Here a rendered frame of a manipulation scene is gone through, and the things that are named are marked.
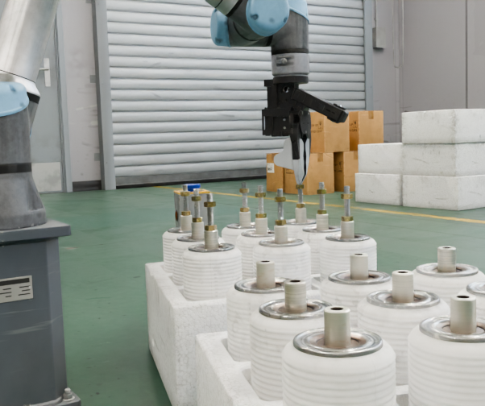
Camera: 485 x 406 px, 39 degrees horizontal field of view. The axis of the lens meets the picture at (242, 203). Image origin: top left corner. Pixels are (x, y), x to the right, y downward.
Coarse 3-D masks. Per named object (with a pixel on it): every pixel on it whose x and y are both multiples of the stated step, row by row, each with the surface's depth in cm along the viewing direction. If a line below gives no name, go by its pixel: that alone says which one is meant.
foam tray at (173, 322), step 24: (168, 288) 114; (312, 288) 114; (168, 312) 106; (192, 312) 102; (216, 312) 103; (168, 336) 108; (192, 336) 102; (168, 360) 110; (192, 360) 102; (168, 384) 111; (192, 384) 103
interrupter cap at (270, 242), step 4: (264, 240) 114; (268, 240) 114; (272, 240) 114; (288, 240) 114; (292, 240) 114; (296, 240) 113; (300, 240) 113; (260, 244) 111; (264, 244) 110; (268, 244) 109; (272, 244) 109; (276, 244) 109; (280, 244) 109; (284, 244) 109; (288, 244) 109; (292, 244) 109; (296, 244) 109; (300, 244) 110
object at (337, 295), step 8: (328, 280) 83; (328, 288) 81; (336, 288) 80; (344, 288) 79; (352, 288) 79; (360, 288) 79; (368, 288) 79; (376, 288) 79; (384, 288) 79; (328, 296) 81; (336, 296) 80; (344, 296) 79; (352, 296) 79; (360, 296) 79; (336, 304) 80; (344, 304) 79; (352, 304) 79; (352, 312) 79; (352, 320) 79
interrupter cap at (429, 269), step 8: (424, 264) 88; (432, 264) 89; (456, 264) 88; (464, 264) 88; (424, 272) 84; (432, 272) 83; (440, 272) 83; (448, 272) 83; (456, 272) 83; (464, 272) 83; (472, 272) 83
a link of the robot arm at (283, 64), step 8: (272, 56) 134; (280, 56) 132; (288, 56) 132; (296, 56) 132; (304, 56) 133; (272, 64) 135; (280, 64) 133; (288, 64) 132; (296, 64) 132; (304, 64) 133; (272, 72) 135; (280, 72) 133; (288, 72) 132; (296, 72) 132; (304, 72) 133
